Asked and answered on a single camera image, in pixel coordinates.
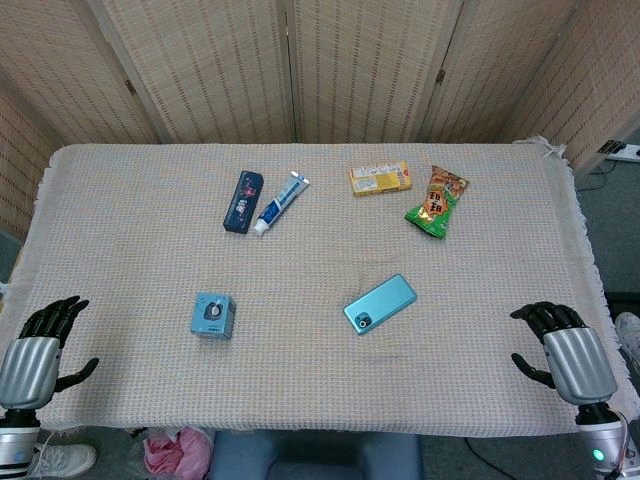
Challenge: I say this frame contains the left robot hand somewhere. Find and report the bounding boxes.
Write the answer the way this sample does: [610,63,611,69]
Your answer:
[0,295,100,412]

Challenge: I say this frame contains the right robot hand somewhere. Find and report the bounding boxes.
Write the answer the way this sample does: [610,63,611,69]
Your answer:
[509,301,619,406]

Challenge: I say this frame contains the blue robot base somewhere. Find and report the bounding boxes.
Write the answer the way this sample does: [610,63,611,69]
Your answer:
[210,429,424,480]

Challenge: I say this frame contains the white shoe with grey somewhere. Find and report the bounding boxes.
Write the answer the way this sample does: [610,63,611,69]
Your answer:
[614,312,640,364]

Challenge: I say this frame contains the white sneaker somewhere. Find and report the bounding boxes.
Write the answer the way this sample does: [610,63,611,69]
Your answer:
[25,430,98,480]

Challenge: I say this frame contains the pink plastic bag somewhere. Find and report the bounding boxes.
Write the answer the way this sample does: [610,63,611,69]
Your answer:
[143,426,215,480]

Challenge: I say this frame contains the small light blue box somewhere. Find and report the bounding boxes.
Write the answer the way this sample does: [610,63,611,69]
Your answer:
[189,292,237,342]

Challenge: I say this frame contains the light blue smartphone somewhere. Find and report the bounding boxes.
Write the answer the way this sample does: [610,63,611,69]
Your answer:
[342,273,418,336]

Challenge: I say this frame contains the green snack bag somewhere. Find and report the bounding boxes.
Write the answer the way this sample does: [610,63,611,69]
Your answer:
[404,165,471,241]

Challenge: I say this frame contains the white power strip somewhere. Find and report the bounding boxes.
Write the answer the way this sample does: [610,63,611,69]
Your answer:
[599,140,640,164]

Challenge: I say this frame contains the dark blue rectangular box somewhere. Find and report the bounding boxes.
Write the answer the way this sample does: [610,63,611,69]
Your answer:
[222,170,265,235]

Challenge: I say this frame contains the beige woven tablecloth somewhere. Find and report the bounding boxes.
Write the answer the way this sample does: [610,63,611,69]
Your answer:
[0,135,635,441]

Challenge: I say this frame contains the yellow snack box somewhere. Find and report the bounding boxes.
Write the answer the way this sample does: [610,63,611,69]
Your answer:
[349,161,414,198]

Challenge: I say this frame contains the blue white toothpaste tube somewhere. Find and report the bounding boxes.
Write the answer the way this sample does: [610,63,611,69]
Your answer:
[253,170,311,237]

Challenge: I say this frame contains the woven folding screen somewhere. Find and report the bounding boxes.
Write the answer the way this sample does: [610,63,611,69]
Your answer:
[0,0,640,239]

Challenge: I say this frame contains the black floor cable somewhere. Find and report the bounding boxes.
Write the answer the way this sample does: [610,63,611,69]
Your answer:
[462,437,526,480]

